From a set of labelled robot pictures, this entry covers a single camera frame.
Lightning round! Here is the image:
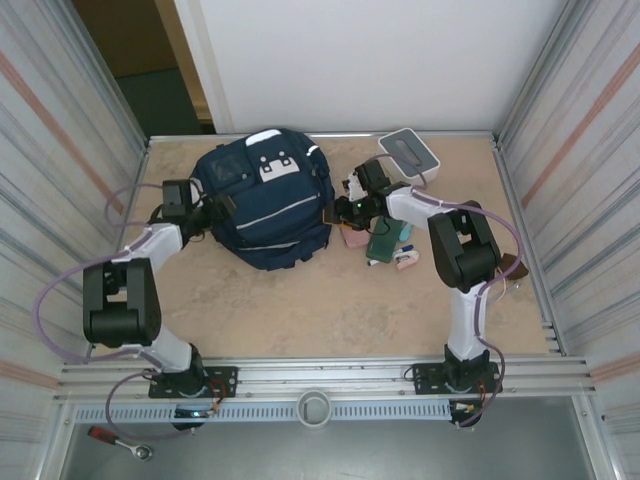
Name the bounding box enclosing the grey round pipe fitting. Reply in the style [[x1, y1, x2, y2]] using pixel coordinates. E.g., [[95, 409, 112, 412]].
[[297, 389, 332, 429]]

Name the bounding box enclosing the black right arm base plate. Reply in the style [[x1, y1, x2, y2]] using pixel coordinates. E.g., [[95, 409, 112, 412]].
[[410, 362, 501, 397]]

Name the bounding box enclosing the white grey tissue box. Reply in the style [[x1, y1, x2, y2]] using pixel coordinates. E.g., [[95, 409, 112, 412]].
[[377, 128, 443, 191]]

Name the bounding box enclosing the grey sheet metal shelf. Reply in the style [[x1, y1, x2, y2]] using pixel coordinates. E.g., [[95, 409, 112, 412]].
[[59, 422, 599, 480]]

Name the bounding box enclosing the aluminium table edge frame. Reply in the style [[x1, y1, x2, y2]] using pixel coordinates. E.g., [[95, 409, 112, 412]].
[[57, 130, 569, 361]]

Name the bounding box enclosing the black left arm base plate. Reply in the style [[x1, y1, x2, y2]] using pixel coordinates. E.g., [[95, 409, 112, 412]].
[[148, 366, 239, 400]]

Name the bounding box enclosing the grey slotted cable duct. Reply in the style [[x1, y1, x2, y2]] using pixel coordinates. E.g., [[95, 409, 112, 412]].
[[73, 402, 454, 425]]

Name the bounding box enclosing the ratchet wrench red handle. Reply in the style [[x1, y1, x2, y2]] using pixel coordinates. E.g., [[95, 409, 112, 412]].
[[87, 425, 154, 461]]

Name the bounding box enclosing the navy blue student backpack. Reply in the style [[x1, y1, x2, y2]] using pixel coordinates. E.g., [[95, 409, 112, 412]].
[[189, 128, 337, 273]]

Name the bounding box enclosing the pink case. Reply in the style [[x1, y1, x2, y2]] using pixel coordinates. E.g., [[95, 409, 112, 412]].
[[341, 227, 369, 250]]

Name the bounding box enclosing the wide slotted aluminium rail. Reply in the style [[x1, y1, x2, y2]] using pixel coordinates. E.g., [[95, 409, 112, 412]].
[[53, 355, 599, 402]]

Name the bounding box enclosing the aluminium corner post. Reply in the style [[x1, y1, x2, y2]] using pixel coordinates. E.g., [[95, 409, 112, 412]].
[[492, 0, 589, 146], [47, 0, 151, 151]]

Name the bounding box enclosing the brown lump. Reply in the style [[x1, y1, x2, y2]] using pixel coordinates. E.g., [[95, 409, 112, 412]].
[[500, 253, 531, 280]]

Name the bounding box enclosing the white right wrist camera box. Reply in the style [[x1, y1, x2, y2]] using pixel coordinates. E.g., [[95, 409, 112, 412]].
[[343, 171, 370, 200]]

